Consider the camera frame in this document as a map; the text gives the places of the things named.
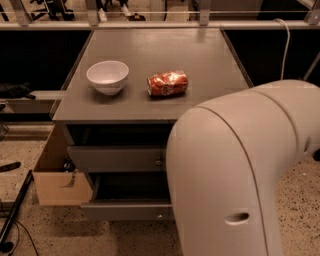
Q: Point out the grey drawer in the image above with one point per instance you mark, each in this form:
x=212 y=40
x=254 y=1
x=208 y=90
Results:
x=94 y=159
x=131 y=196

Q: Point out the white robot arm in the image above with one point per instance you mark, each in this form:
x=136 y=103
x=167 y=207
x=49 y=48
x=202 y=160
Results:
x=224 y=158

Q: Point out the grey wooden drawer cabinet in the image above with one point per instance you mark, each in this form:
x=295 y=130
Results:
x=133 y=117

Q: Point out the crushed orange soda can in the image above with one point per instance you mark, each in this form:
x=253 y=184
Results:
x=167 y=83

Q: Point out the white ceramic bowl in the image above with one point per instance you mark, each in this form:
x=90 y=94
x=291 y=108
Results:
x=108 y=77

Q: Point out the cardboard box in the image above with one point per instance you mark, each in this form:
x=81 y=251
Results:
x=55 y=186

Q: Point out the black pole on floor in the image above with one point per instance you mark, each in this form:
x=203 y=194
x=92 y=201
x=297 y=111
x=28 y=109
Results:
x=14 y=210

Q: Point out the black bag on ledge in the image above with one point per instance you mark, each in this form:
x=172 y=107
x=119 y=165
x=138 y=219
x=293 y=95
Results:
x=16 y=91

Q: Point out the black tool on floor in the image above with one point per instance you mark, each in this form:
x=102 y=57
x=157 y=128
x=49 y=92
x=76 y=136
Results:
x=10 y=167

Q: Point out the metal railing frame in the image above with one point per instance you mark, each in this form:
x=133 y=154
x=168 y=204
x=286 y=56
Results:
x=16 y=14

